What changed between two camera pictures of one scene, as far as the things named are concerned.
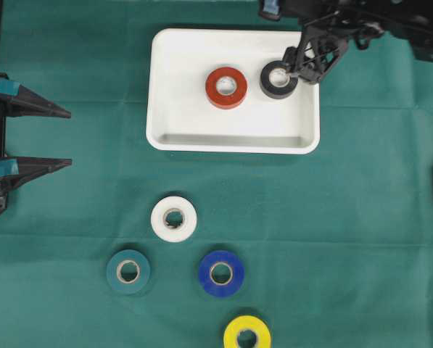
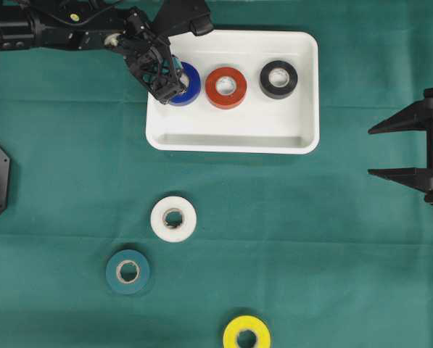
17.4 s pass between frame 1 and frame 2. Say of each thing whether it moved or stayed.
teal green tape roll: stayed
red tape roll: stayed
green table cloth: stayed
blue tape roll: moved
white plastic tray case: stayed
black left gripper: moved
